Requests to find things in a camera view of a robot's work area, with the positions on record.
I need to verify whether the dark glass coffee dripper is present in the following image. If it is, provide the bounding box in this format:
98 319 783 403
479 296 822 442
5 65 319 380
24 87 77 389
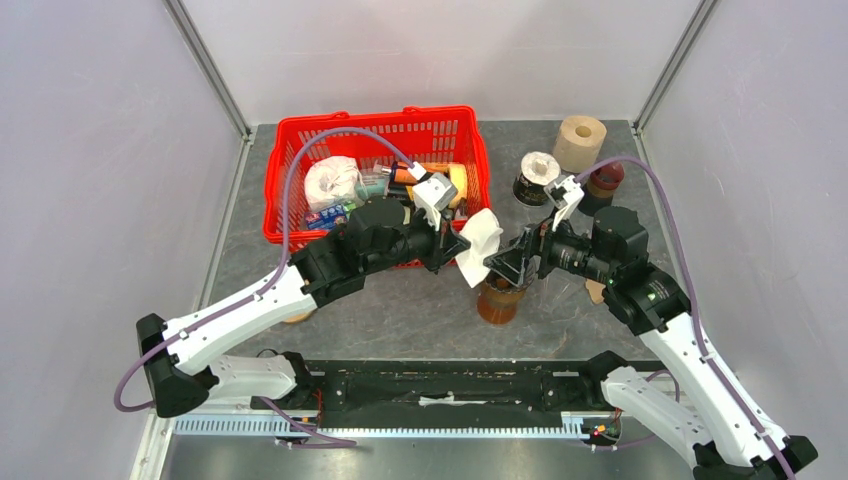
483 270 533 294

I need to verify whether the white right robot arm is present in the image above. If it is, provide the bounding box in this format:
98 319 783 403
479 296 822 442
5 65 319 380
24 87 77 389
483 206 818 479

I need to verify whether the amber glass coffee server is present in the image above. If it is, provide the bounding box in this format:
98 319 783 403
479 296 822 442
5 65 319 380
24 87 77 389
476 284 526 325

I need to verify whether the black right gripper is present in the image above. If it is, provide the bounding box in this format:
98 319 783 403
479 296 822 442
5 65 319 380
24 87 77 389
484 204 617 285

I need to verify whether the blue green small box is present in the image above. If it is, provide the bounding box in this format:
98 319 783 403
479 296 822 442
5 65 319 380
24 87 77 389
304 202 356 230

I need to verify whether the white paper coffee filter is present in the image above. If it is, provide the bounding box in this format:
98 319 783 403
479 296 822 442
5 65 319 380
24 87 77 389
455 208 503 288

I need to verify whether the yellow sponge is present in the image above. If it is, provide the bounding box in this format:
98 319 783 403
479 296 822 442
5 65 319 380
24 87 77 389
447 163 468 208

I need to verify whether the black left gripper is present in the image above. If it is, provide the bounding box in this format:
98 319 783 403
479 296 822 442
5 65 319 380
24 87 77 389
364 204 472 276

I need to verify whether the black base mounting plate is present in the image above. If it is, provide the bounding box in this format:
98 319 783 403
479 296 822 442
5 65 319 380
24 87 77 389
276 360 613 429

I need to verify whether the brown paper coffee filter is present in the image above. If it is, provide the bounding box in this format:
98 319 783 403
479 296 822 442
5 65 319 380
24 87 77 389
585 279 605 305

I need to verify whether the black yellow can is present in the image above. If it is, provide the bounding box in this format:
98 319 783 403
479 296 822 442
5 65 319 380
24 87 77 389
385 183 414 205

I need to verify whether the white wrapped tissue roll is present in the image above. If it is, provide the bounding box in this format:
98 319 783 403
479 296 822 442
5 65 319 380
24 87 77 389
304 156 360 212

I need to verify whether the beige toilet paper roll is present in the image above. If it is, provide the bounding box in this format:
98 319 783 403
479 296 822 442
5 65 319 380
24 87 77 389
552 115 607 174

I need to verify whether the black wrapped tissue roll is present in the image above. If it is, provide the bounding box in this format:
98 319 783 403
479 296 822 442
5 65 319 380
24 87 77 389
512 151 561 207

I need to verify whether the dark bottle maroon cap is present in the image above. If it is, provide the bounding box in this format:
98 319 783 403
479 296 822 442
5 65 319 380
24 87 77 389
578 162 625 216

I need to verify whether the red plastic shopping basket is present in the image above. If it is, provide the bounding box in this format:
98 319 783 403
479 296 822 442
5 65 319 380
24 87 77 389
263 105 491 253

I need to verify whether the orange navy can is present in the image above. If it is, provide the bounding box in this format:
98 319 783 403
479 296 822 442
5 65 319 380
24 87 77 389
381 162 418 186

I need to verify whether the clear glass dripper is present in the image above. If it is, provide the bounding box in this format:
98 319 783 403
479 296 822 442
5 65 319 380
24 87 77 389
534 273 585 314

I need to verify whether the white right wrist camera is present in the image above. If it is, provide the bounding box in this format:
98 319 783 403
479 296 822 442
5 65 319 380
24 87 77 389
543 175 584 232

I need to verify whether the teal sponge package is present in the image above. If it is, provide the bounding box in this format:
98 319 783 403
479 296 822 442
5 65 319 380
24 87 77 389
354 166 390 202

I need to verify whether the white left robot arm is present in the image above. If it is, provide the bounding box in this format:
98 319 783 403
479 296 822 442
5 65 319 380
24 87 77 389
136 198 475 418

